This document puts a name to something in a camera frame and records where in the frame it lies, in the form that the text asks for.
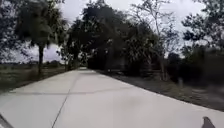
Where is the row of dark trees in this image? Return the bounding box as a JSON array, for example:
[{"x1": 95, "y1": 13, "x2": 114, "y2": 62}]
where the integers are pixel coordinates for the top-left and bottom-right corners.
[{"x1": 58, "y1": 0, "x2": 224, "y2": 88}]

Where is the pale concrete path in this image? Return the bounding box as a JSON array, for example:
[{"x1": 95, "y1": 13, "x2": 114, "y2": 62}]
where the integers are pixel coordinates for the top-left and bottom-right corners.
[{"x1": 0, "y1": 68, "x2": 224, "y2": 128}]

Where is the dark grass verge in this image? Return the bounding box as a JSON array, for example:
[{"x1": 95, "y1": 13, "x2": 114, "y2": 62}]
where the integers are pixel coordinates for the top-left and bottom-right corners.
[{"x1": 94, "y1": 69, "x2": 224, "y2": 113}]

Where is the palm tree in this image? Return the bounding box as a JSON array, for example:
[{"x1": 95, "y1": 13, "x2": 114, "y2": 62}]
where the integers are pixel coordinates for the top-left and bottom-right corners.
[{"x1": 13, "y1": 0, "x2": 69, "y2": 76}]

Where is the robot's own part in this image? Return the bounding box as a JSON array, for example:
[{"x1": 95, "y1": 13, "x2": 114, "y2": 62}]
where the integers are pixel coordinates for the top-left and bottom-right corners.
[{"x1": 200, "y1": 116, "x2": 216, "y2": 128}]

